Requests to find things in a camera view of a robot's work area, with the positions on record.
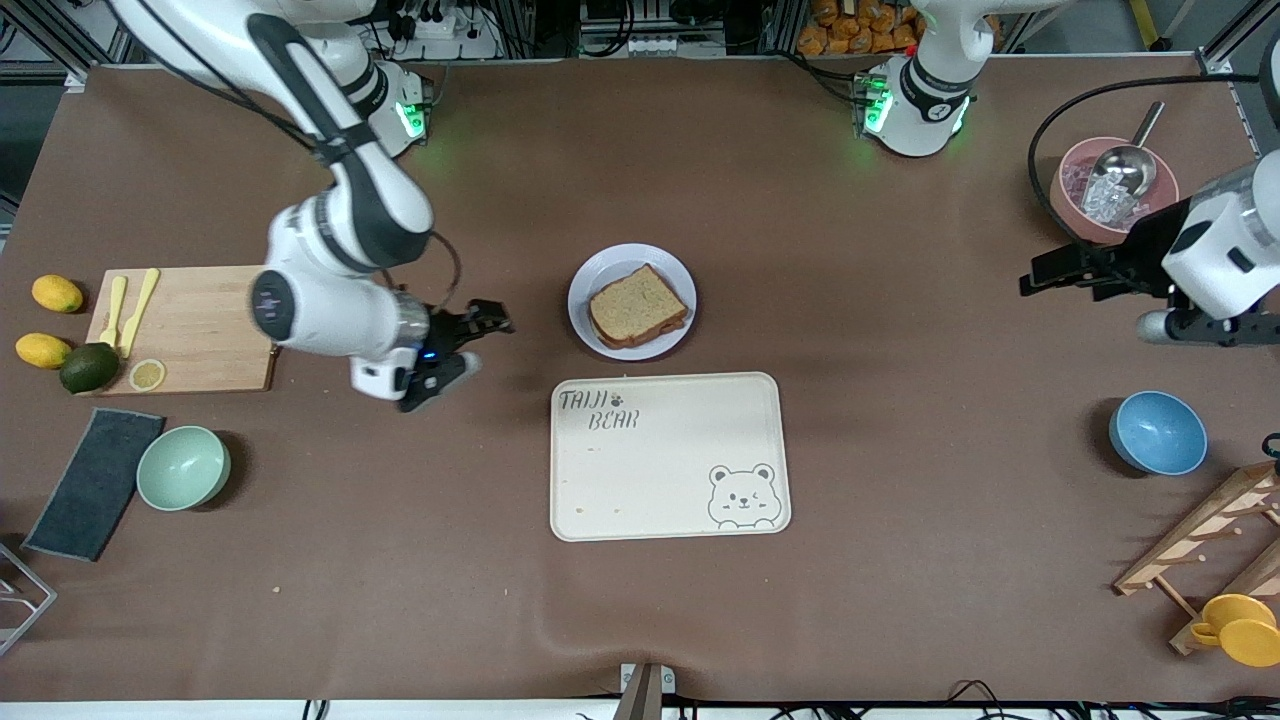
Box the clear ice cubes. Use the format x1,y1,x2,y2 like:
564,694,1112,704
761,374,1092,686
1062,160,1151,231

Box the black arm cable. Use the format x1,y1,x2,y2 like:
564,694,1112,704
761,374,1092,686
1028,72,1261,246
428,230,466,316

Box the pale blue round plate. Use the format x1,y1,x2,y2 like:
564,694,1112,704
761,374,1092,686
567,243,698,362

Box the white power strip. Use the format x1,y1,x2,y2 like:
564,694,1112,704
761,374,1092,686
385,0,501,61

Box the dark green avocado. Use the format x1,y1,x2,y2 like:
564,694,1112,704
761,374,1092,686
59,342,121,395

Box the yellow lemon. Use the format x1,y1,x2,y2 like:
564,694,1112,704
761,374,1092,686
15,333,73,370
33,275,84,314

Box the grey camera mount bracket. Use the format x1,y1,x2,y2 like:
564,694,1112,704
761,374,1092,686
612,662,676,720

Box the pink bowl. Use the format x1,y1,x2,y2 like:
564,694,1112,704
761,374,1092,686
1049,136,1181,246

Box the orange bread rolls pile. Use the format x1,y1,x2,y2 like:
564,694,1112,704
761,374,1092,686
797,0,926,58

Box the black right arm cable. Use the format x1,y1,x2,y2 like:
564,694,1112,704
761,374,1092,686
428,230,466,316

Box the metal scoop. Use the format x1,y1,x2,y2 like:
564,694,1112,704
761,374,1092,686
1085,101,1166,201

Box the metal wire rack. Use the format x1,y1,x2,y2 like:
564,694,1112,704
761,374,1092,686
0,540,58,658

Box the dark grey sponge cloth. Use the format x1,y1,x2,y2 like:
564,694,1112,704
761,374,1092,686
22,407,166,562

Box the pale wholegrain bread slice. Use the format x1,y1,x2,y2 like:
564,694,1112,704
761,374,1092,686
588,263,689,344

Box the wooden cutting board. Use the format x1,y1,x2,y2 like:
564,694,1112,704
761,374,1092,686
85,264,281,397

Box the toasted brown bread slice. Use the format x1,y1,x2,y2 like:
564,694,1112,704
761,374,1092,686
595,310,689,350

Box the aluminium frame profile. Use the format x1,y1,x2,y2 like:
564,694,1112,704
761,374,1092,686
0,0,111,93
1195,0,1261,111

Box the cream tray with bear print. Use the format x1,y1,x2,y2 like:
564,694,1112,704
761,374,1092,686
549,372,793,543

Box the blue bowl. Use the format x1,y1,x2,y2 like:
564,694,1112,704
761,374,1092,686
1108,390,1209,477

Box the wooden dish rack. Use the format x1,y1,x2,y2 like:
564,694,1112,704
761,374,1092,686
1113,460,1280,658

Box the yellow plastic knife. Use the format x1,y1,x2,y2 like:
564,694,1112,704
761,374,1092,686
120,270,161,359

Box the yellow cup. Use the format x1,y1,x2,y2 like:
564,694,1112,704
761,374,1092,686
1189,594,1280,668

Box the mint green bowl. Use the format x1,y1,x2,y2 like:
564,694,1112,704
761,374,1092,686
136,425,232,513

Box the yellow plastic fork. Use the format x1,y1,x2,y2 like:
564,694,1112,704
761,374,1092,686
99,276,129,349

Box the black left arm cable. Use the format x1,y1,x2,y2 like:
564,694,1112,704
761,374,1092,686
1028,72,1261,246

